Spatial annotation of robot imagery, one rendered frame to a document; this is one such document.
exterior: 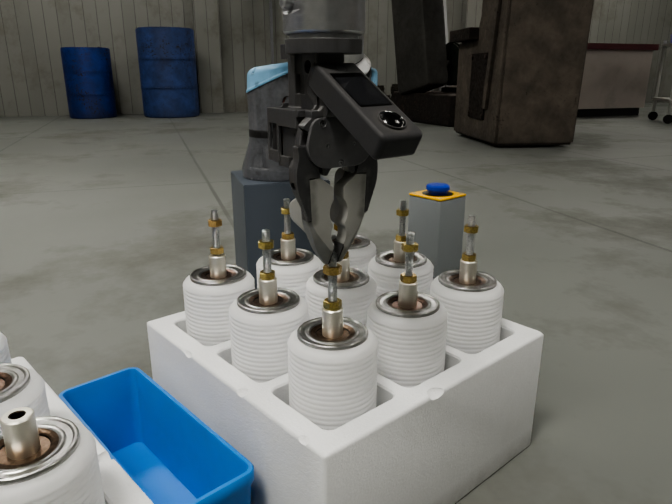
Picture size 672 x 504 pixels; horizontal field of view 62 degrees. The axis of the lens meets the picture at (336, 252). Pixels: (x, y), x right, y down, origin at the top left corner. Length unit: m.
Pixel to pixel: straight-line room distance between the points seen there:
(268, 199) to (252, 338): 0.54
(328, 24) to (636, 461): 0.71
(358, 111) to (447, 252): 0.55
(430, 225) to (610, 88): 6.54
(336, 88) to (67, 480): 0.36
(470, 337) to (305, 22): 0.43
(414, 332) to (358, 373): 0.10
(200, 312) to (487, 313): 0.37
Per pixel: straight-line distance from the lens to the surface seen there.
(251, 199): 1.15
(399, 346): 0.65
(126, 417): 0.88
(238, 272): 0.78
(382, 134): 0.46
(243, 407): 0.65
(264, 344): 0.66
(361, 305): 0.73
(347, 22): 0.52
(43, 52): 7.63
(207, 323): 0.76
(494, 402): 0.76
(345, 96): 0.49
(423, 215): 0.97
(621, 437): 0.97
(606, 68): 7.37
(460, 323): 0.74
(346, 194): 0.55
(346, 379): 0.58
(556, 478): 0.86
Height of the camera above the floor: 0.52
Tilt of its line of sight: 18 degrees down
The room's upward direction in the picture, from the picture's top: straight up
